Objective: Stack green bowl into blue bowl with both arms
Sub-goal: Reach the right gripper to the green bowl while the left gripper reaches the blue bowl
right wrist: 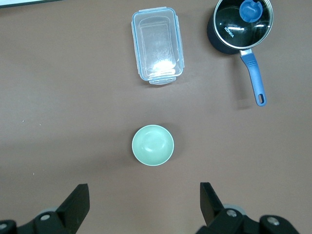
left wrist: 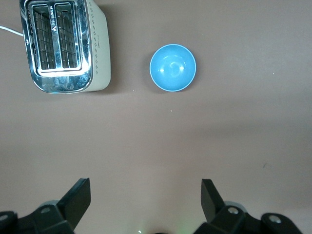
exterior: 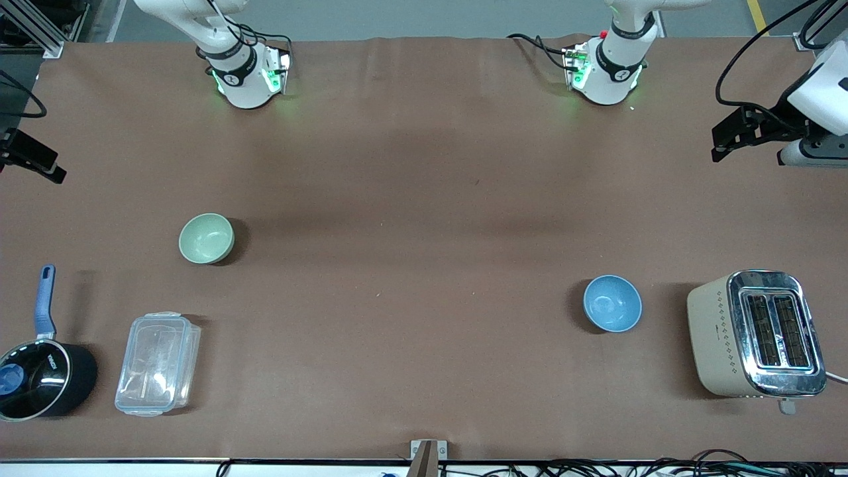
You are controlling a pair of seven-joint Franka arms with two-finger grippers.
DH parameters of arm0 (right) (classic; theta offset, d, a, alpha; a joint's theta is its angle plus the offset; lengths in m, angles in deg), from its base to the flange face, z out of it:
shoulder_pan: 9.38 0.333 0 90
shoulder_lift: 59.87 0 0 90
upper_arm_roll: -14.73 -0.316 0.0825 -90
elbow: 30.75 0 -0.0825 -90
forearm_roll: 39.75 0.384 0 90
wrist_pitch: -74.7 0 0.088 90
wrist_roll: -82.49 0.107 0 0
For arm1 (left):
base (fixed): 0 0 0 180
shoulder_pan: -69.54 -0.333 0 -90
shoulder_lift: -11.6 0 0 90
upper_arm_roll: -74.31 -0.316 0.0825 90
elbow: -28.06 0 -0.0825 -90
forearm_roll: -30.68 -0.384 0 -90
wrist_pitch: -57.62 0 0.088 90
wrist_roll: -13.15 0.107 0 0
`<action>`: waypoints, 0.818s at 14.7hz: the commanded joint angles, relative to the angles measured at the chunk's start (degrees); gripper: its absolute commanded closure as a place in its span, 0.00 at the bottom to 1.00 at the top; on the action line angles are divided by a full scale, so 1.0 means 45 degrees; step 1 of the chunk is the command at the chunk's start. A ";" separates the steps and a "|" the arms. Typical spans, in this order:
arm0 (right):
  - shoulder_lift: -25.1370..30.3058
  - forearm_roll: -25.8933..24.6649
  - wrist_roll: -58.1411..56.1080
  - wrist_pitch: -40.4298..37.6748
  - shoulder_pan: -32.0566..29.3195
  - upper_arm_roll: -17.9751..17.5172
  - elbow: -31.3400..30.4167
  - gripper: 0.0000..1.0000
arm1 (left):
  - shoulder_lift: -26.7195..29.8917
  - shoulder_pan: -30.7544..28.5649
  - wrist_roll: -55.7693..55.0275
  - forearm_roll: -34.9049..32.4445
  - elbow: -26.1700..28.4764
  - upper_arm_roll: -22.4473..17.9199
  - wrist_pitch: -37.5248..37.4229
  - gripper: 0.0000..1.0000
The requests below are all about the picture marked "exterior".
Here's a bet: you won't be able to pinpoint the green bowl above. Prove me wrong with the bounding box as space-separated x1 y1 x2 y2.
178 213 235 265

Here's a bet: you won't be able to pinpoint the metal base connector panel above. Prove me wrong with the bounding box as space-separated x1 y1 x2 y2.
264 48 292 95
563 45 592 91

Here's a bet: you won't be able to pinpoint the beige chrome toaster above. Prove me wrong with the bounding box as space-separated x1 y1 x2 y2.
687 270 827 415

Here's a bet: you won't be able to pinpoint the glass lid blue knob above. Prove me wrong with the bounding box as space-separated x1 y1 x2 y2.
0 341 71 419

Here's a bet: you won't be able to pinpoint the clear plastic food container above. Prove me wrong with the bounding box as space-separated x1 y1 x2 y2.
115 311 201 417

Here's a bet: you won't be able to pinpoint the brown table cover sheet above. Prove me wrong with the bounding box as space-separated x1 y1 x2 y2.
0 36 848 462

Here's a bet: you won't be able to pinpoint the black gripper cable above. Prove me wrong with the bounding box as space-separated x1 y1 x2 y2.
0 70 48 120
715 0 822 119

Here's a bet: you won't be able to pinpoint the aluminium frame profile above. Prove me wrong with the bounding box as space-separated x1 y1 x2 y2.
3 0 65 59
794 26 837 52

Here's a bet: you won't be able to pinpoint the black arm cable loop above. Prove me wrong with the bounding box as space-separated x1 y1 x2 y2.
798 0 848 51

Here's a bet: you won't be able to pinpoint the black pot blue handle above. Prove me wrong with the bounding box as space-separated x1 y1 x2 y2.
0 265 99 423

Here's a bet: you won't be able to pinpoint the black base cable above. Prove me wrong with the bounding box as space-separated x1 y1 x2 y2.
207 0 294 57
507 33 574 71

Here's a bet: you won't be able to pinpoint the tangled black floor cables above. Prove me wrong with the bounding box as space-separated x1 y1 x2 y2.
487 449 848 477

